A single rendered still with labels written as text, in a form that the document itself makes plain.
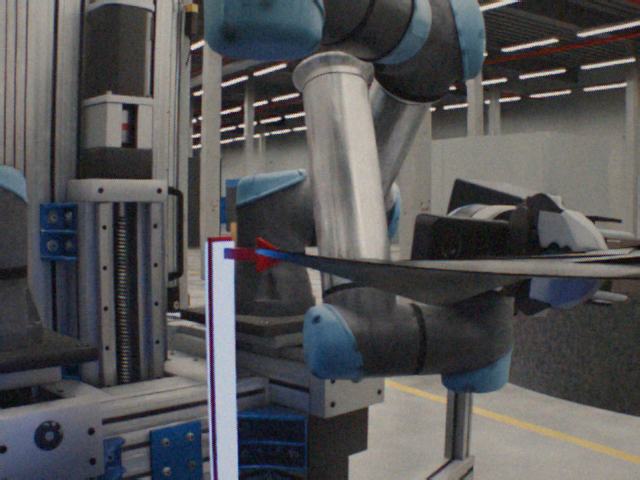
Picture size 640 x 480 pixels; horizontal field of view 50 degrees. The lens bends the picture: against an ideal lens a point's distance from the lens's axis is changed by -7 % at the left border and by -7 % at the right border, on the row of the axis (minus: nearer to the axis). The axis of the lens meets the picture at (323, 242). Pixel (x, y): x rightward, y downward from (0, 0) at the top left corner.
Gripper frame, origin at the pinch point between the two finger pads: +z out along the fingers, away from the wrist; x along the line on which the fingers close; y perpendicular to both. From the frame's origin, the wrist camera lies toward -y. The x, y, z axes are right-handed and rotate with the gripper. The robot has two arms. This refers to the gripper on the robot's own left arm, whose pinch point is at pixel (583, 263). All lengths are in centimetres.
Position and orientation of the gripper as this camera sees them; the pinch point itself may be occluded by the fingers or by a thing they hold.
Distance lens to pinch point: 49.3
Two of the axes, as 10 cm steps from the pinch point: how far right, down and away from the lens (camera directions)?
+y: 9.9, 1.1, 1.0
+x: -1.1, 9.9, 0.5
